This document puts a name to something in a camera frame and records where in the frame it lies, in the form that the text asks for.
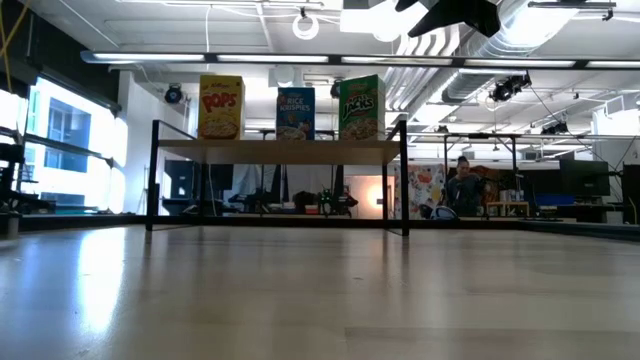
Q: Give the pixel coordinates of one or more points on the green Apple Jacks cereal box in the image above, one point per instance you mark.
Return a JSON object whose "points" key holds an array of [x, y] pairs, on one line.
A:
{"points": [[360, 107]]}

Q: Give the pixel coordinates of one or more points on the blue Rice Krispies cereal box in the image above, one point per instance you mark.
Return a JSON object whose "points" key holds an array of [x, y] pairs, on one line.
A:
{"points": [[295, 112]]}

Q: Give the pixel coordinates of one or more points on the yellow Corn Pops cereal box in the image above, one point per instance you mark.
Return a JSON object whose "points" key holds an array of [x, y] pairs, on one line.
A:
{"points": [[220, 107]]}

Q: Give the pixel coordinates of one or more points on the wooden shelf with black legs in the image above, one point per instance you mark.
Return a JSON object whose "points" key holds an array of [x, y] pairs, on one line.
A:
{"points": [[280, 152]]}

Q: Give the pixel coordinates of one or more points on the black ceiling spotlights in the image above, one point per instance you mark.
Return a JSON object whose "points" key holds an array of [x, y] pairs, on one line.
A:
{"points": [[505, 90]]}

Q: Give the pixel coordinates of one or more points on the black ceiling track light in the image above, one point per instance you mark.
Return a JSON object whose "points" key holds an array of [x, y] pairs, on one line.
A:
{"points": [[570, 4]]}

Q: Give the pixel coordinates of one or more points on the black round lamp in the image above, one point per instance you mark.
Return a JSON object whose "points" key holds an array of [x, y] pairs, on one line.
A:
{"points": [[335, 89], [173, 94]]}

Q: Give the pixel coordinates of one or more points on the colourful printed poster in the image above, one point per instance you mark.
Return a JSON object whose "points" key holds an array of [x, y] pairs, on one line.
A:
{"points": [[425, 185]]}

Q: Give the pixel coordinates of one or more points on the person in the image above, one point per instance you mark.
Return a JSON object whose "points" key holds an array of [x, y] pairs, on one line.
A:
{"points": [[464, 192]]}

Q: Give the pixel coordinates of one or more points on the small wooden table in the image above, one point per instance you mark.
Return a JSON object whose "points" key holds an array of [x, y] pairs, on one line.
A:
{"points": [[507, 204]]}

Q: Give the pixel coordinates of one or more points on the black computer monitor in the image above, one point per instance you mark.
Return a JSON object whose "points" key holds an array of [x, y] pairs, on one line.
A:
{"points": [[585, 177]]}

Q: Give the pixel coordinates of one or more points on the blue bin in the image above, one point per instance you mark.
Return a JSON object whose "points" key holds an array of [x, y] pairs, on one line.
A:
{"points": [[555, 200]]}

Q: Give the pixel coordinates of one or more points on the rounded dark blue object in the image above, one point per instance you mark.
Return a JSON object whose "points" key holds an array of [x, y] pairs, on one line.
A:
{"points": [[444, 214]]}

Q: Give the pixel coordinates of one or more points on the background robot equipment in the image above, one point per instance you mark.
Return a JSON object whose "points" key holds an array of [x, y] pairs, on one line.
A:
{"points": [[325, 202]]}

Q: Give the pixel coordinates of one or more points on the overhead LED light bar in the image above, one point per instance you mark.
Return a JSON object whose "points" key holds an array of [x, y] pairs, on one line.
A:
{"points": [[150, 57]]}

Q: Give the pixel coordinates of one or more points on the large bright window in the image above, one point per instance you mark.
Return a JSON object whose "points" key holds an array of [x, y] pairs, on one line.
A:
{"points": [[65, 135]]}

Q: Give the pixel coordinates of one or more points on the silver ventilation duct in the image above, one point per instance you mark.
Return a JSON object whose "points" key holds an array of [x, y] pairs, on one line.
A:
{"points": [[530, 30]]}

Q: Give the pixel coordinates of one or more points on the black aluminium rig frame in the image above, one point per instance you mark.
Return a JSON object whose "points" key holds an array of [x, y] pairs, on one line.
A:
{"points": [[100, 220]]}

